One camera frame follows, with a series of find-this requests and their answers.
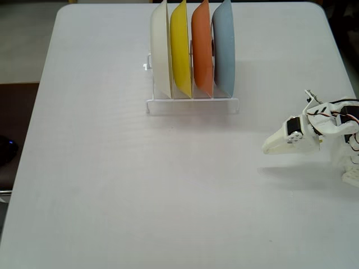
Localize yellow plate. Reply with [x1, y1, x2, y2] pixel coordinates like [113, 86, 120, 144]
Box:
[170, 0, 194, 99]

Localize clear acrylic plate rack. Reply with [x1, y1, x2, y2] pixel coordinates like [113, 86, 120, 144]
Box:
[142, 53, 241, 115]

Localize white plate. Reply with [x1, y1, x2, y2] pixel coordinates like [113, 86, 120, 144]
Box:
[150, 0, 173, 99]

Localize metal frame bar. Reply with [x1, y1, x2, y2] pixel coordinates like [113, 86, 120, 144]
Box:
[0, 189, 13, 207]

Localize orange plate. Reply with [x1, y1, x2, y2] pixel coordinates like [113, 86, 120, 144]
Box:
[191, 0, 214, 98]

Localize black computer mouse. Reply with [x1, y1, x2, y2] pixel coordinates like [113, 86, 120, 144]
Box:
[0, 134, 19, 166]

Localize red black servo cable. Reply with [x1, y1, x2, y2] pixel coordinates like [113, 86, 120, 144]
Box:
[307, 98, 359, 126]

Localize light blue plate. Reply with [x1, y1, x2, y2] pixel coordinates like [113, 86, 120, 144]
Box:
[210, 0, 236, 98]

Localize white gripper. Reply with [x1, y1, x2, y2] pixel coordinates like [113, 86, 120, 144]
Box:
[261, 114, 323, 155]

